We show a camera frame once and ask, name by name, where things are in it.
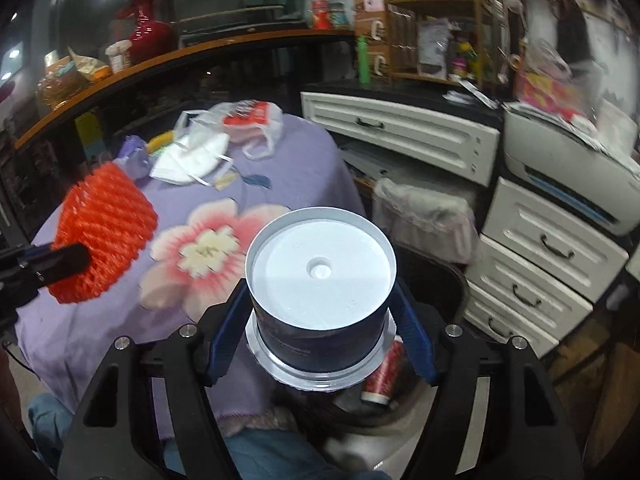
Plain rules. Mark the white cup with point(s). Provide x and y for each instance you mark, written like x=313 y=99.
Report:
x=119 y=57

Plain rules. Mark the wide white drawer cabinet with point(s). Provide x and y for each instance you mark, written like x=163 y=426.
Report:
x=400 y=120

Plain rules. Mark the red tin can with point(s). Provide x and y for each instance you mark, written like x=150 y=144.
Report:
x=321 y=15

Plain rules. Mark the person's blue jeans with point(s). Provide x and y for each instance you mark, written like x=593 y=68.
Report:
x=280 y=455

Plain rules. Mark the teal tin can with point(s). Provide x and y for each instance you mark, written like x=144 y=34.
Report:
x=338 y=16

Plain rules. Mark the green bottle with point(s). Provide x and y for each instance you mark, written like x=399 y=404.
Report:
x=364 y=60

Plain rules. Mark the orange mesh bag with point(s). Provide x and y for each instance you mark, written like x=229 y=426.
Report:
x=57 y=85

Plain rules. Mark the clear plastic bag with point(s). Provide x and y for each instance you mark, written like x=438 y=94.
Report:
x=425 y=215

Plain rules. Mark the crumpled purple wrapper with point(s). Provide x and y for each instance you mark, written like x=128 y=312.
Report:
x=132 y=157

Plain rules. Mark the white red-print plastic bag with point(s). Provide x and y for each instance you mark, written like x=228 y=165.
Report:
x=250 y=120

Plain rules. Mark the black trash bin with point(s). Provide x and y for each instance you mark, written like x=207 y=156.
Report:
x=440 y=280

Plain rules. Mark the red vase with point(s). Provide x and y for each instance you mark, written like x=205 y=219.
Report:
x=150 y=35

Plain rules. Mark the purple floral tablecloth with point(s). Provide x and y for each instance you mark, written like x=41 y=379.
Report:
x=300 y=170

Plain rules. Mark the wooden shelf rack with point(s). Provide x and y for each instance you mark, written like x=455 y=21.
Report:
x=400 y=45

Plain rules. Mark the yellow green snack packet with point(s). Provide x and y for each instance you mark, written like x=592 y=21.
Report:
x=90 y=67

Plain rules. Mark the yellow wrapper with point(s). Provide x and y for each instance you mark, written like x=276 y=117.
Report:
x=160 y=141

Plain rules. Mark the white printer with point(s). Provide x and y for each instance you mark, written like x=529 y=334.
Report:
x=550 y=160

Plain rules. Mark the brown cardboard box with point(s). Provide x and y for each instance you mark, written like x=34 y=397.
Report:
x=370 y=30

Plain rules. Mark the curved wooden counter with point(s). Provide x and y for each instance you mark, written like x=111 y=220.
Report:
x=200 y=47

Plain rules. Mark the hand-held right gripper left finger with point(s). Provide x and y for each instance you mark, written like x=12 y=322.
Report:
x=222 y=340

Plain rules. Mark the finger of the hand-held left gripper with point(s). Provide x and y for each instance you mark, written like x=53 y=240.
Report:
x=65 y=260

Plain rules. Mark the white disc spindle case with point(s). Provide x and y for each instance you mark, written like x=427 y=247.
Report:
x=320 y=280

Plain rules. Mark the white drawer stack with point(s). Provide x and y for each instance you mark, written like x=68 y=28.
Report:
x=525 y=225

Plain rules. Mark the red drink can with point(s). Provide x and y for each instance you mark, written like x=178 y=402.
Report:
x=382 y=375

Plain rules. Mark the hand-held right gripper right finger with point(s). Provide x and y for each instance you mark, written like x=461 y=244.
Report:
x=415 y=340

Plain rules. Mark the small pale wrapper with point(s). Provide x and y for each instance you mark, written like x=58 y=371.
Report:
x=226 y=180

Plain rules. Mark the white face mask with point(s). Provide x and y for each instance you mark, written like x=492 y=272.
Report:
x=190 y=160

